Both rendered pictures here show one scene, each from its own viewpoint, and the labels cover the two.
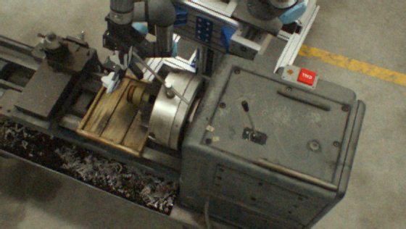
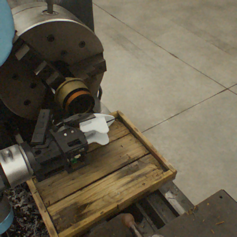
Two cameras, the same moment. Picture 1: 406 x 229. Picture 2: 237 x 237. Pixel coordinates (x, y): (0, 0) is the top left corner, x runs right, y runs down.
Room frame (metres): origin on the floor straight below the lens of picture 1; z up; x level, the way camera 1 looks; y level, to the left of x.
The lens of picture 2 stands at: (1.26, 0.72, 1.53)
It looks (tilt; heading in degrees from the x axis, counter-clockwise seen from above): 44 degrees down; 222
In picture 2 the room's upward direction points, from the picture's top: straight up
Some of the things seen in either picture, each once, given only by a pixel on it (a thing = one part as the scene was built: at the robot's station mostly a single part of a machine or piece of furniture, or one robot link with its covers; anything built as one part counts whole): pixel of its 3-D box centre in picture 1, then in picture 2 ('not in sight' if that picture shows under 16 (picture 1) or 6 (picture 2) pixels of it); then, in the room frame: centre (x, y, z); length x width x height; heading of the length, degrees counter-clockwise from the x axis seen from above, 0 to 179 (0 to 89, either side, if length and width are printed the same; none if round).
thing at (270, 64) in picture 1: (263, 66); not in sight; (1.02, -0.22, 1.24); 0.09 x 0.08 x 0.03; 74
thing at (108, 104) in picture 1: (125, 111); (94, 165); (0.95, 0.34, 0.89); 0.36 x 0.30 x 0.04; 164
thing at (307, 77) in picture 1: (306, 77); not in sight; (0.98, -0.39, 1.26); 0.06 x 0.06 x 0.02; 74
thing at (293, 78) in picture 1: (299, 80); not in sight; (0.98, -0.36, 1.23); 0.13 x 0.08 x 0.05; 74
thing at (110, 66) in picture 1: (118, 63); (56, 150); (1.07, 0.37, 1.08); 0.12 x 0.09 x 0.08; 164
